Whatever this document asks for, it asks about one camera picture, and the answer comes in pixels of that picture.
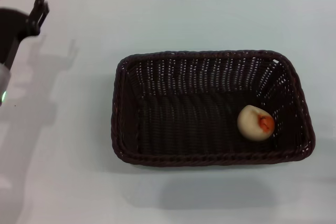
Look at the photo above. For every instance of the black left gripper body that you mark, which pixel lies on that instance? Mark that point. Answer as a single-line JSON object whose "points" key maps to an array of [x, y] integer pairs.
{"points": [[10, 32]]}

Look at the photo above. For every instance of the cream bun with orange spot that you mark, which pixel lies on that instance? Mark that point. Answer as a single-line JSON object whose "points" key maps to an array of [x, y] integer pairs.
{"points": [[250, 127]]}

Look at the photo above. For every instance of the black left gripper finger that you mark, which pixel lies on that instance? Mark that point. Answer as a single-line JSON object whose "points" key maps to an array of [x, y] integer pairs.
{"points": [[36, 16]]}

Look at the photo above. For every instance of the dark brown woven wicker basket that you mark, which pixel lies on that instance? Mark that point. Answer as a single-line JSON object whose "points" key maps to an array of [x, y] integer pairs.
{"points": [[183, 132]]}

